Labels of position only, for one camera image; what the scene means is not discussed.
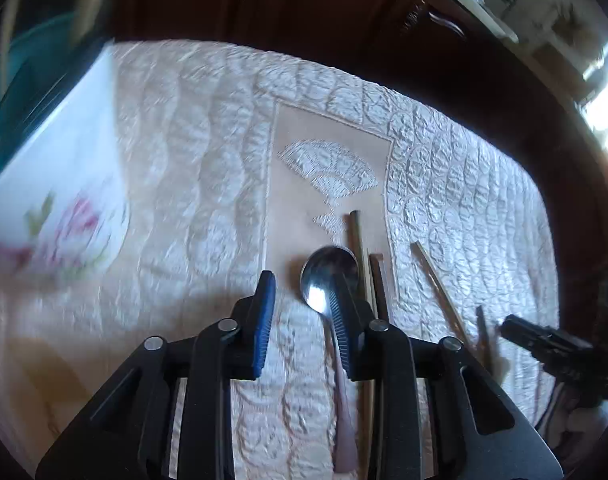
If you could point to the white holder with teal insert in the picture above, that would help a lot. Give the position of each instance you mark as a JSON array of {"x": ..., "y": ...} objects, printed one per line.
[{"x": 59, "y": 170}]

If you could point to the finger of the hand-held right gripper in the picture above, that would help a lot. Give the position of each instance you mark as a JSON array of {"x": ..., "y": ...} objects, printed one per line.
[
  {"x": 539, "y": 332},
  {"x": 574, "y": 375}
]

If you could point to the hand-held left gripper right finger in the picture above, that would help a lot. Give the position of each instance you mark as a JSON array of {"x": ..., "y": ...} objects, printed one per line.
[{"x": 341, "y": 330}]

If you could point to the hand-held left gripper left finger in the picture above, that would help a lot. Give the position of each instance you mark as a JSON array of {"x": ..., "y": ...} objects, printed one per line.
[{"x": 264, "y": 320}]

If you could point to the quilted white tablecloth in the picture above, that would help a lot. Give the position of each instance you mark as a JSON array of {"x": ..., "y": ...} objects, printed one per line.
[{"x": 194, "y": 160}]

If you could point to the metal spoon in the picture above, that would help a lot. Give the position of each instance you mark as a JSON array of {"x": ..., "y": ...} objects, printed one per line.
[{"x": 319, "y": 280}]

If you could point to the speckled stone countertop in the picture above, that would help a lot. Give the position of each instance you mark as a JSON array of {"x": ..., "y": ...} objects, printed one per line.
[{"x": 464, "y": 10}]

